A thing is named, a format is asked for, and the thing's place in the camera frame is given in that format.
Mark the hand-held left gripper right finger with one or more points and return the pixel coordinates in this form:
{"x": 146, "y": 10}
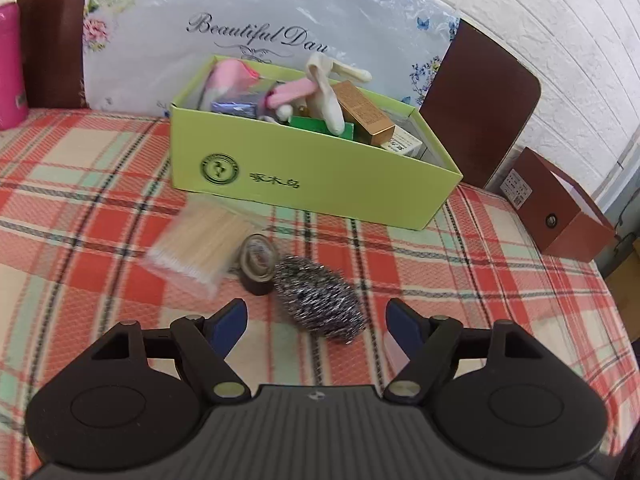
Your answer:
{"x": 402, "y": 322}

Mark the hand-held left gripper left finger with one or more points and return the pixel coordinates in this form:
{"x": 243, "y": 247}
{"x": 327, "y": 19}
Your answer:
{"x": 230, "y": 322}

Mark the steel wool scrubber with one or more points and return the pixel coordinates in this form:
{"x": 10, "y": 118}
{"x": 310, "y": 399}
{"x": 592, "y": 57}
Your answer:
{"x": 320, "y": 300}

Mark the lime green cardboard box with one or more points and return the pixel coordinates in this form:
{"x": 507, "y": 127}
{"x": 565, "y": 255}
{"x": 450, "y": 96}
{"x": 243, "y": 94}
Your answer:
{"x": 300, "y": 185}

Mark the green packet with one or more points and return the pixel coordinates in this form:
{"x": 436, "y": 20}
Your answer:
{"x": 310, "y": 124}

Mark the black tape roll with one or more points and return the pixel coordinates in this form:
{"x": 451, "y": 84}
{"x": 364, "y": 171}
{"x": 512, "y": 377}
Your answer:
{"x": 257, "y": 267}

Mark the pack of cotton swabs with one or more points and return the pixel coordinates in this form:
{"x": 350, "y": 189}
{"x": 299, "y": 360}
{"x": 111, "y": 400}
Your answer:
{"x": 197, "y": 245}

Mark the small white carton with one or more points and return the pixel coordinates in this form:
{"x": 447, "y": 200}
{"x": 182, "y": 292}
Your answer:
{"x": 400, "y": 145}

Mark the brown open box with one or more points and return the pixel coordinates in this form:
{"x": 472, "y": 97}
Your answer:
{"x": 555, "y": 210}

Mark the plaid bed sheet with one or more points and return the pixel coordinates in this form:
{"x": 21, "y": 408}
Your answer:
{"x": 90, "y": 185}

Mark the gold brown carton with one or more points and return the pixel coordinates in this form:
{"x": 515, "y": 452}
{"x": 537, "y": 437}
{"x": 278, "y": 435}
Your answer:
{"x": 362, "y": 112}

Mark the blue purple packet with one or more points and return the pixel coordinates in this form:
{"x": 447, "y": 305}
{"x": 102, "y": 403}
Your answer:
{"x": 232, "y": 107}

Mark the brown wooden headboard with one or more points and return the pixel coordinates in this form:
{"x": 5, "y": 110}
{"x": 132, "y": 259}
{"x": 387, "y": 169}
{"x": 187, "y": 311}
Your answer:
{"x": 480, "y": 100}

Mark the white plush rabbit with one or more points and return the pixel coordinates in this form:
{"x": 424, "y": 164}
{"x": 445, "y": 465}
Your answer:
{"x": 325, "y": 95}

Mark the pink plastic item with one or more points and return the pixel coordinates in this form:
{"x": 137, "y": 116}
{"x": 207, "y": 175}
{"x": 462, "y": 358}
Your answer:
{"x": 295, "y": 91}

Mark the pink fabric pouch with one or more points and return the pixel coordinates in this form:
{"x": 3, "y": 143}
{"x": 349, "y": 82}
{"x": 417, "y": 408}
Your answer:
{"x": 227, "y": 75}

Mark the floral plastic bag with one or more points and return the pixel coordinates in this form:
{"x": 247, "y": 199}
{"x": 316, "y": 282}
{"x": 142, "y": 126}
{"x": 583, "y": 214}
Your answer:
{"x": 250, "y": 0}

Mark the pink bottle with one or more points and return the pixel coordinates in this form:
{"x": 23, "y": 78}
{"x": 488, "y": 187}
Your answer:
{"x": 11, "y": 70}

